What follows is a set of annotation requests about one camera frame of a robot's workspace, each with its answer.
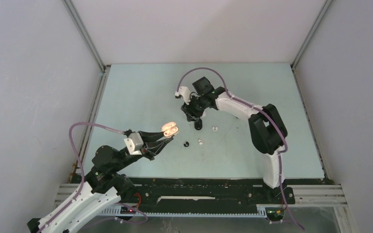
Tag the black oval earbud case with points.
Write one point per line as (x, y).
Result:
(198, 125)

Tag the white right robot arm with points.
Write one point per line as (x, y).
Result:
(267, 130)

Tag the aluminium frame post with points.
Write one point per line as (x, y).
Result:
(312, 31)
(101, 80)

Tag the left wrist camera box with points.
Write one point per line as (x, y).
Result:
(134, 144)

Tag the pink square earbud case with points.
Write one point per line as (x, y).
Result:
(170, 129)

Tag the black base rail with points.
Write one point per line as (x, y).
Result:
(209, 196)

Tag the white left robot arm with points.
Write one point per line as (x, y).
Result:
(103, 186)

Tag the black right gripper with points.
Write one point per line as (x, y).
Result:
(192, 114)

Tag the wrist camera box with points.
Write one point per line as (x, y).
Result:
(134, 144)
(184, 93)

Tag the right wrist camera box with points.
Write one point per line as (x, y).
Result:
(184, 93)

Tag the aluminium frame post left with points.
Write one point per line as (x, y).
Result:
(101, 80)

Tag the aluminium frame post right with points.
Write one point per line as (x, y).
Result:
(312, 31)

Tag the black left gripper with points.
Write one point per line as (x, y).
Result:
(152, 148)

